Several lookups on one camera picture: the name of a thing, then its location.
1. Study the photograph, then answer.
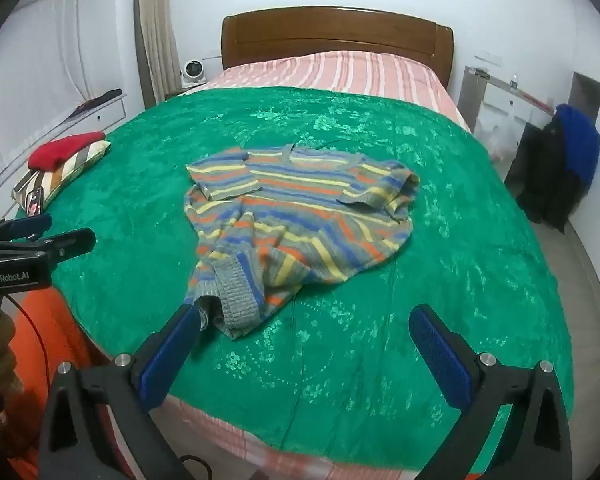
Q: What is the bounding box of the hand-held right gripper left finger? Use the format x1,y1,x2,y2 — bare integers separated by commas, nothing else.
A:
39,302,203,480

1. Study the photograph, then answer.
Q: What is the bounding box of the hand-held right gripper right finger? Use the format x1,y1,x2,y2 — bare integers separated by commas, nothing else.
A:
409,304,573,480

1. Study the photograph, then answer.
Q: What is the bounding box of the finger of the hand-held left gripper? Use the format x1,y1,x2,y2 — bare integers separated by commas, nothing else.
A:
10,227,97,267
0,213,54,242

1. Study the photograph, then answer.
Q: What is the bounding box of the striped knit sweater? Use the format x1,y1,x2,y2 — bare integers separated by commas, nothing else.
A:
182,144,422,341

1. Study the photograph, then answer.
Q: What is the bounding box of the green patterned blanket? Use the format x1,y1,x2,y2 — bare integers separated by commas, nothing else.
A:
10,86,576,476

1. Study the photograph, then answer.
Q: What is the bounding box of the striped pillow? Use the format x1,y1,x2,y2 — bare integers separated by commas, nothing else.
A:
11,140,112,211

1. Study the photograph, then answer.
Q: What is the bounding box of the person's orange clothing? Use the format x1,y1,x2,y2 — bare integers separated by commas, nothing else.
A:
5,287,133,480

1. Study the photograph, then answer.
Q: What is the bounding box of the red cloth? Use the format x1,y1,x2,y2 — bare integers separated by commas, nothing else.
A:
28,131,106,171

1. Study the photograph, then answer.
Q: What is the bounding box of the dark flat object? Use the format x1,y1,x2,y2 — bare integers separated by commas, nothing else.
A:
72,88,123,113

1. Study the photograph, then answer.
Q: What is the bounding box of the black jacket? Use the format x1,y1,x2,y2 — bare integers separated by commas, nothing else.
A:
517,110,588,233

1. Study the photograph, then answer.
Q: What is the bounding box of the small white fan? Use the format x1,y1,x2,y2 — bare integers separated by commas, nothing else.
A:
180,59,209,86

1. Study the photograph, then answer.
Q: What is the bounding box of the beige curtain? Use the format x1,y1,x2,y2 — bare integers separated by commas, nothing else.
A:
135,0,183,108

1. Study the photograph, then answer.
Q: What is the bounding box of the clear plastic bag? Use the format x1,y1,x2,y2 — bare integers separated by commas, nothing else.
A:
475,105,523,162

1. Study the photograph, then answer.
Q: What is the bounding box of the blue cloth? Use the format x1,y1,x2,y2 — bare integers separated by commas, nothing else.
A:
552,104,600,196

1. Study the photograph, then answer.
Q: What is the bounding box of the white desk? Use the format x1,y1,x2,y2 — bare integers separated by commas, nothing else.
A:
457,66,556,161

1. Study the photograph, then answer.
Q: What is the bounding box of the pink striped bed sheet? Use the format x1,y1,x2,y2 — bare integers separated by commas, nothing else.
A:
170,51,481,480

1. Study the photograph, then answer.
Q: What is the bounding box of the wooden headboard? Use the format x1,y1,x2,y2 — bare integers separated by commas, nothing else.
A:
221,6,455,90

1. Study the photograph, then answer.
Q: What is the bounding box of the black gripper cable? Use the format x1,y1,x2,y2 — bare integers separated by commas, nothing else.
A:
4,292,58,393

